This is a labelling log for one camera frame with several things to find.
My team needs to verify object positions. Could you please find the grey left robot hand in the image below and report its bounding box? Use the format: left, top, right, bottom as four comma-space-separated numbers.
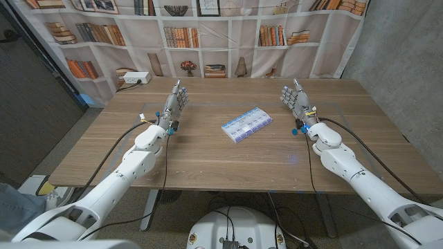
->
157, 79, 190, 136

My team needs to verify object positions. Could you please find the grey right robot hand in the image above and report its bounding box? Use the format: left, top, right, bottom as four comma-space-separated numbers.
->
280, 78, 319, 131

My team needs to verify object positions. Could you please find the blue weekly pill organizer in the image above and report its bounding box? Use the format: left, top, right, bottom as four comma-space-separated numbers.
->
221, 107, 273, 144

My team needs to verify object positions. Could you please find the white power strip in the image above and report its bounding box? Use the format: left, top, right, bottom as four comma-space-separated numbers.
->
123, 71, 152, 85

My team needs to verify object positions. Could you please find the printed bookshelf backdrop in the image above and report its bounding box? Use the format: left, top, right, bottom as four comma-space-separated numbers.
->
10, 0, 370, 104

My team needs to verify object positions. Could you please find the blue floor object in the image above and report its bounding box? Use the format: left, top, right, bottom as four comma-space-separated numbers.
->
81, 93, 105, 109

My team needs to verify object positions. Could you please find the grey table leg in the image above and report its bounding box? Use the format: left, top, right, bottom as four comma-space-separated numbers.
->
140, 189, 160, 232
316, 193, 338, 239

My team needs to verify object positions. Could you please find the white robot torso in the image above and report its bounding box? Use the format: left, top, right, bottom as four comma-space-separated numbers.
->
186, 206, 287, 249

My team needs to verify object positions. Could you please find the white and yellow floor box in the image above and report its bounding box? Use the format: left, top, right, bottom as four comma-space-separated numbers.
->
19, 174, 75, 208

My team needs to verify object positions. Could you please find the person in blue jeans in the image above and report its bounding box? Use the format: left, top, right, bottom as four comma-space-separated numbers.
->
0, 183, 48, 239

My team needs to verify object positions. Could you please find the black power strip cord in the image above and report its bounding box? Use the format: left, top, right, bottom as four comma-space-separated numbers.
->
116, 80, 143, 93

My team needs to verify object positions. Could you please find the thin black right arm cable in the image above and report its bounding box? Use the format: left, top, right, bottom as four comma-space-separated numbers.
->
303, 133, 422, 246

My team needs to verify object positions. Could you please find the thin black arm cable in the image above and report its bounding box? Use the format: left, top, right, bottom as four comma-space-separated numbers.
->
303, 133, 422, 246
78, 133, 171, 241

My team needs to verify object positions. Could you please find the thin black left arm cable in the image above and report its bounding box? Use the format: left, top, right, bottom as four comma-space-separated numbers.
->
78, 133, 171, 241

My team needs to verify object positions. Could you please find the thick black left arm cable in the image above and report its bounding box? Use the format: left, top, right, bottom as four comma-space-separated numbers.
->
71, 119, 159, 203

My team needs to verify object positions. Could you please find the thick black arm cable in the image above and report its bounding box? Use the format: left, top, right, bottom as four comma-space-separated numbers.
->
71, 119, 159, 203
318, 117, 427, 205

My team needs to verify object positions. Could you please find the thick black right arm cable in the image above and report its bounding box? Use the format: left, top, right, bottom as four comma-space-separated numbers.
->
318, 117, 427, 205

